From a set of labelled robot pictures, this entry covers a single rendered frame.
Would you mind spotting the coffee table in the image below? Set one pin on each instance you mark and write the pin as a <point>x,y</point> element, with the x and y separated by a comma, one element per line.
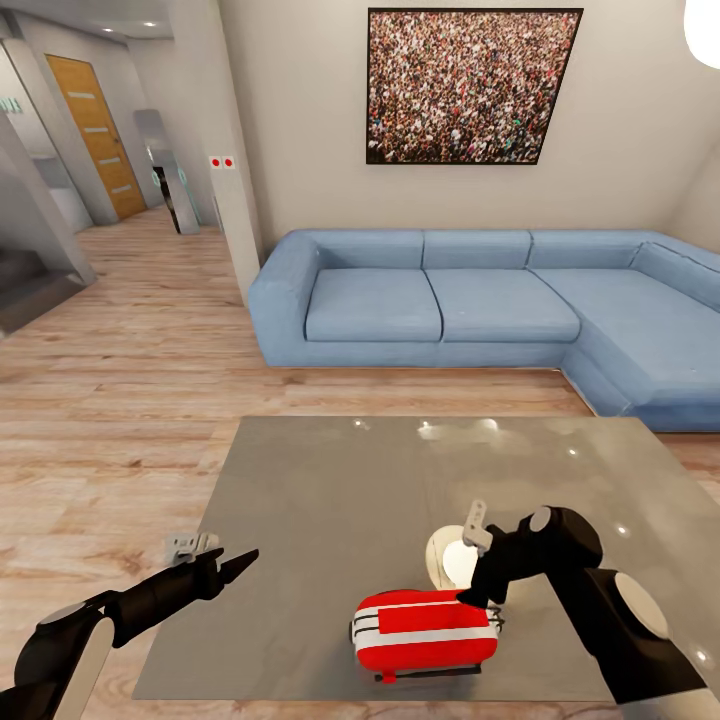
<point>342,508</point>

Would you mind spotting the radio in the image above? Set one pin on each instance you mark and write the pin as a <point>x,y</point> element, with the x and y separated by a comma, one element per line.
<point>409,629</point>

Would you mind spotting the sofa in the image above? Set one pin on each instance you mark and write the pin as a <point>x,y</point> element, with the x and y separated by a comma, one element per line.
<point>630,317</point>

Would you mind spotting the picture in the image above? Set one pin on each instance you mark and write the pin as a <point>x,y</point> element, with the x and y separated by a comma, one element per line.
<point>464,86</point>

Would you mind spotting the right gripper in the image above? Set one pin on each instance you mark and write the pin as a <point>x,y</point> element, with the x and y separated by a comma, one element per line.
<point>492,573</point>

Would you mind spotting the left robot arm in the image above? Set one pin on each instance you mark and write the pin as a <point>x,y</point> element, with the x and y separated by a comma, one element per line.
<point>59,665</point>

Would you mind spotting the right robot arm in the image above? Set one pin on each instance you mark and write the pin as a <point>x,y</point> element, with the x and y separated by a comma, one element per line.
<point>617,620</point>

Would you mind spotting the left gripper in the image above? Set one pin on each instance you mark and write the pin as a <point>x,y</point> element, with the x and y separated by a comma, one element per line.
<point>176,587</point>

